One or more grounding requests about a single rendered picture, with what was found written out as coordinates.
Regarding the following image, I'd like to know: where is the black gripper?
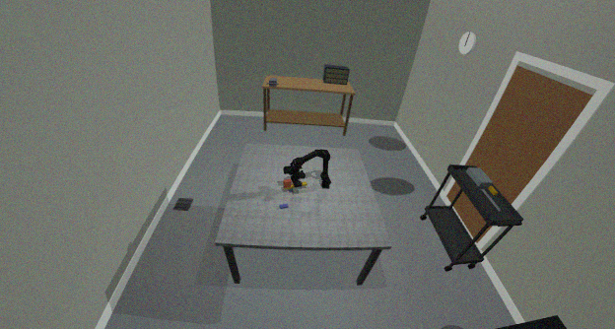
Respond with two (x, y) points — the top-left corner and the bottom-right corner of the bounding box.
(289, 173), (302, 187)

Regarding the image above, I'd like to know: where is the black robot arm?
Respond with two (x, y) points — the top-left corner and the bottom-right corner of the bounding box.
(284, 150), (331, 189)

